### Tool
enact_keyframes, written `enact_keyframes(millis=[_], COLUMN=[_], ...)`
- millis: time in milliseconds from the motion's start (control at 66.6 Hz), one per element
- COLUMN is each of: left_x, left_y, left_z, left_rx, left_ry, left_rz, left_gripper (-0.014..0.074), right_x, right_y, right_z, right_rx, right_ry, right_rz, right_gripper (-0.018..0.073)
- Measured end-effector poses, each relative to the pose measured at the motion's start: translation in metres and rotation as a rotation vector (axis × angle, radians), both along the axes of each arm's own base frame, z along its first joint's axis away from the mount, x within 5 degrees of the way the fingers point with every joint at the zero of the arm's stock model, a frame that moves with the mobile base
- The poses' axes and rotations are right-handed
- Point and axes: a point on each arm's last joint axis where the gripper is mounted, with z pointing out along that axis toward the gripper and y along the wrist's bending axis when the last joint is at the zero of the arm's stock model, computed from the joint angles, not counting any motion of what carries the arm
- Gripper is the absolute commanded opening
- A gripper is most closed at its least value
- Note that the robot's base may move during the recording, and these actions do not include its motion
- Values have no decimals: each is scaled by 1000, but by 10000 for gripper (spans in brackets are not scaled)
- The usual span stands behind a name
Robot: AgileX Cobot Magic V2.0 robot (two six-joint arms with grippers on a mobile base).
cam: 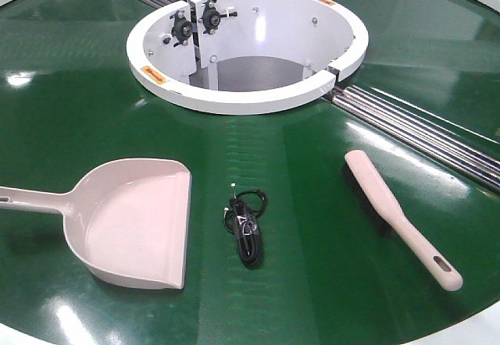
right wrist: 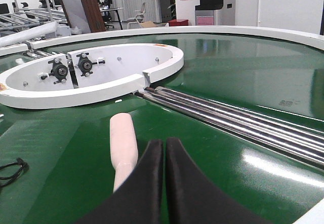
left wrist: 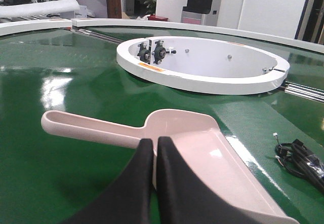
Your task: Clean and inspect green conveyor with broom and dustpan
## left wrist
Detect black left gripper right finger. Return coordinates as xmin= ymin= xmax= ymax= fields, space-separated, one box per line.
xmin=156 ymin=136 xmax=260 ymax=223

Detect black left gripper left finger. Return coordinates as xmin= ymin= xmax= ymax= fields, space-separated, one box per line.
xmin=66 ymin=138 xmax=153 ymax=223

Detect pink plastic dustpan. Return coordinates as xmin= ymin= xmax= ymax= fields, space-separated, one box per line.
xmin=41 ymin=109 xmax=295 ymax=223

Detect black wire with connector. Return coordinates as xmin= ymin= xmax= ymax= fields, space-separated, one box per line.
xmin=272 ymin=132 xmax=281 ymax=162

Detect black bagged usb cable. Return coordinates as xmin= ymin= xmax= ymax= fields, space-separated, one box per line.
xmin=275 ymin=139 xmax=324 ymax=194

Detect right black bearing block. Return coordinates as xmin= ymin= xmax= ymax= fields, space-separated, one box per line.
xmin=152 ymin=40 xmax=167 ymax=64

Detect black bearing block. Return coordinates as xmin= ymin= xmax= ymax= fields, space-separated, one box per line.
xmin=137 ymin=42 xmax=150 ymax=63
xmin=152 ymin=40 xmax=167 ymax=64

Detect left black bearing block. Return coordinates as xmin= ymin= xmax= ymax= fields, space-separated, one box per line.
xmin=137 ymin=42 xmax=150 ymax=63

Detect steel transfer rollers right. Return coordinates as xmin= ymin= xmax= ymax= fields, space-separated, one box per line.
xmin=279 ymin=80 xmax=323 ymax=103

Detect steel transfer rollers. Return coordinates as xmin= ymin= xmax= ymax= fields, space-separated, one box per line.
xmin=279 ymin=80 xmax=323 ymax=103
xmin=70 ymin=28 xmax=124 ymax=44

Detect steel transfer rollers far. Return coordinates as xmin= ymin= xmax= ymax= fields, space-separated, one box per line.
xmin=70 ymin=28 xmax=124 ymax=44

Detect white kiosk machine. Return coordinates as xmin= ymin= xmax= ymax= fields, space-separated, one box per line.
xmin=156 ymin=0 xmax=308 ymax=39

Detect white foam roll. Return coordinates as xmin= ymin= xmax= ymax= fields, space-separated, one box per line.
xmin=1 ymin=0 xmax=79 ymax=18

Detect white inner conveyor ring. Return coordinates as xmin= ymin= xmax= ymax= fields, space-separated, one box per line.
xmin=116 ymin=35 xmax=290 ymax=95

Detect white outer guard rail right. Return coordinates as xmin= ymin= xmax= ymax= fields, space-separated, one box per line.
xmin=72 ymin=18 xmax=323 ymax=54

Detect white guard rail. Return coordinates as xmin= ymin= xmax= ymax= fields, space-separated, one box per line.
xmin=1 ymin=19 xmax=72 ymax=36
xmin=72 ymin=18 xmax=323 ymax=54

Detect white outer guard rail left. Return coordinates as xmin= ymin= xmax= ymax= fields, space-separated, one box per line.
xmin=1 ymin=19 xmax=72 ymax=36

